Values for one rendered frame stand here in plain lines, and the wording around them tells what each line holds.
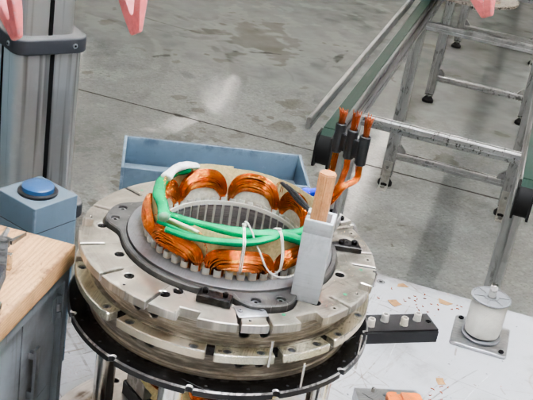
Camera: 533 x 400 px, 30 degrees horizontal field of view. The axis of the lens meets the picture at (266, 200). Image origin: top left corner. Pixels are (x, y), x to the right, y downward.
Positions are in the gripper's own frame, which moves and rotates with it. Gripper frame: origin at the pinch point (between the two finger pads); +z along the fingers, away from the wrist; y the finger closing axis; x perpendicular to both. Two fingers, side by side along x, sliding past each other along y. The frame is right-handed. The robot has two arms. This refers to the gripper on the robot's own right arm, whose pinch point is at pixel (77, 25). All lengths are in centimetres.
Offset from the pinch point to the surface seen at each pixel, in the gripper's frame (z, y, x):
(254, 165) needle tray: 12, 48, 47
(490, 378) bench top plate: 48, 76, 36
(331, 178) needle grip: 14.4, 25.9, 4.8
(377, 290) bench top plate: 35, 77, 59
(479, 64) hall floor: -31, 424, 334
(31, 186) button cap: 10, 15, 49
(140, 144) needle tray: 6, 34, 54
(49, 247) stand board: 17.3, 9.1, 32.8
